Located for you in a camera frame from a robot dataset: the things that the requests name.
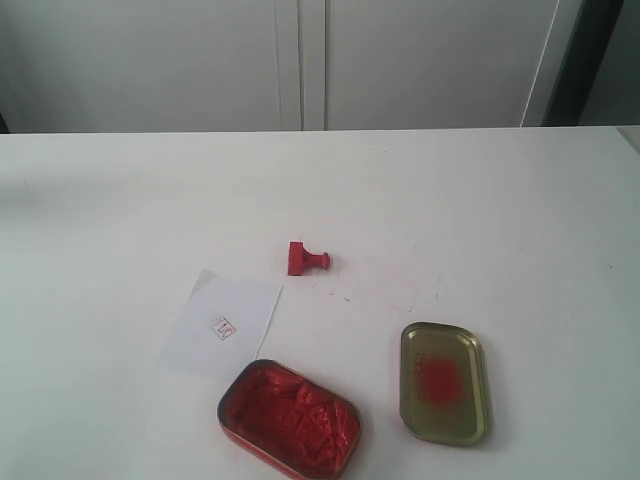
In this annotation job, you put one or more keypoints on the red stamp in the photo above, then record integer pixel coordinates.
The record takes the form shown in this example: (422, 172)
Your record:
(300, 260)

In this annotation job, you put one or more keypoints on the red ink tin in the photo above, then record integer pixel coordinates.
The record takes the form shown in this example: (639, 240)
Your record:
(290, 422)

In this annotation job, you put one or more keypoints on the white paper sheet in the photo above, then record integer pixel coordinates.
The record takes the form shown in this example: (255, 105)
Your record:
(221, 328)

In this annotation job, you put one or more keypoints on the gold tin lid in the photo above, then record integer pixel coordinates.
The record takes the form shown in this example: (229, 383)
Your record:
(444, 396)

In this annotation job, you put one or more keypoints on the white cabinet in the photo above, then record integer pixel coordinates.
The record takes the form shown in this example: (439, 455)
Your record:
(141, 66)

